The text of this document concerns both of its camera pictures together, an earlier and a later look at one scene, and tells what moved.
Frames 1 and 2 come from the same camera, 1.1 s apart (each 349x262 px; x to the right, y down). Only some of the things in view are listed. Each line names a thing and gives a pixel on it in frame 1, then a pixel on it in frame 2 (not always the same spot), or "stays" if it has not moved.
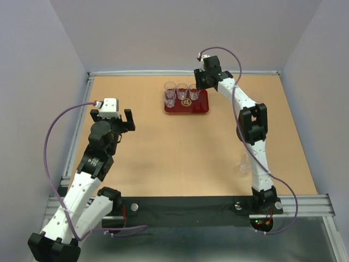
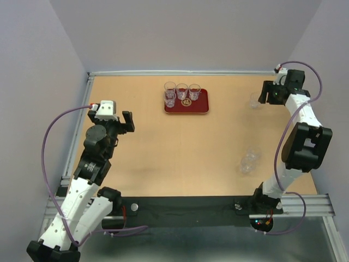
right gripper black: x=199 y=84 -> x=268 y=85
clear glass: x=170 y=88 stays
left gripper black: x=124 y=127 stays
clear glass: x=169 y=96 stays
